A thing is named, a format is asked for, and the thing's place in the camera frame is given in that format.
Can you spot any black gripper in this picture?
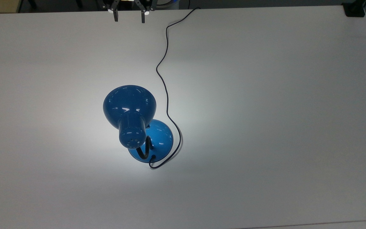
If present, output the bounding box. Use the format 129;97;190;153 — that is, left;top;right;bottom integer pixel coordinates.
98;0;158;24

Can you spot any blue desk lamp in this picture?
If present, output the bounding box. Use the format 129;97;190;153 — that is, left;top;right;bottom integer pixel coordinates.
103;85;173;163

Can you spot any black table clamp block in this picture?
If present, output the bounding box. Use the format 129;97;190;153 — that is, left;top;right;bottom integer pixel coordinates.
342;0;366;17

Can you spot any thin black lamp cable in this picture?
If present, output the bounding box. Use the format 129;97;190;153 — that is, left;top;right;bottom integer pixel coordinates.
149;7;201;169

